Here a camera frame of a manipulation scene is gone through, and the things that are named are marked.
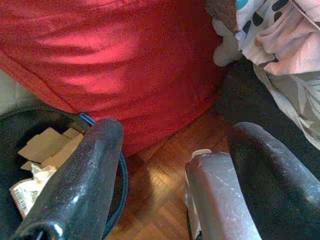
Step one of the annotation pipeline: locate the white quilted mattress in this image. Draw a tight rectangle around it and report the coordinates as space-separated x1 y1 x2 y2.
0 69 33 116

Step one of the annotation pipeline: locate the small white barcode box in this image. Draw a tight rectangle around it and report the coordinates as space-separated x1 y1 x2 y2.
9 179 48 218

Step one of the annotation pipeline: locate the large red cushion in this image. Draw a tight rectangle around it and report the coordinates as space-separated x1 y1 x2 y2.
0 0 231 157

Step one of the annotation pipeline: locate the white crumpled paper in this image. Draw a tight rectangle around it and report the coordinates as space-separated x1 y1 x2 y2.
29 163 59 187

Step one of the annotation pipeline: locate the black round waste bin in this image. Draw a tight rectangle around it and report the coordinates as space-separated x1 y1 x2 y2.
0 109 130 240

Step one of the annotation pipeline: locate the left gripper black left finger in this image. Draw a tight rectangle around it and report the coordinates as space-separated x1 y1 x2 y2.
11 118 125 240

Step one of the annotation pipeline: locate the pink cartoon print quilt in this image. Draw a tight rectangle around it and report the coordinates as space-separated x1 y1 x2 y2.
206 0 320 76

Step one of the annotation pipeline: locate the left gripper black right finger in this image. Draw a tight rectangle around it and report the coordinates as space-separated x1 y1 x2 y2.
228 121 320 240

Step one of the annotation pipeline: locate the bed with beige floral sheet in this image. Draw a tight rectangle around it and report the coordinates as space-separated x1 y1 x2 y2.
252 62 320 151

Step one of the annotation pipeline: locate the brown cardboard piece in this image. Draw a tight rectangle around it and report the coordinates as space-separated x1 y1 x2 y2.
17 127 85 171

